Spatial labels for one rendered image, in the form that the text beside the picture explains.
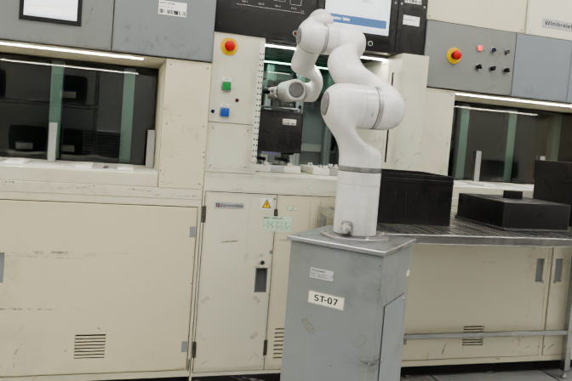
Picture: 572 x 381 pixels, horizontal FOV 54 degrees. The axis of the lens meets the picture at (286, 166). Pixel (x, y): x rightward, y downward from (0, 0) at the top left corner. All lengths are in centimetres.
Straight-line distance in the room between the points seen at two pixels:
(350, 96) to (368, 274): 46
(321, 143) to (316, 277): 179
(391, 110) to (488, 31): 117
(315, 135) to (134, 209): 138
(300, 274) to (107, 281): 90
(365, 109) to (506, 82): 125
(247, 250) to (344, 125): 90
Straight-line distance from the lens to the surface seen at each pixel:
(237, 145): 220
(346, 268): 149
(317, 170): 249
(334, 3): 235
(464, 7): 263
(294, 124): 245
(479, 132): 317
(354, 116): 152
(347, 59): 171
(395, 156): 236
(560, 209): 225
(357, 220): 155
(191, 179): 217
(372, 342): 151
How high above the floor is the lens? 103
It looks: 3 degrees down
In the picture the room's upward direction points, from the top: 4 degrees clockwise
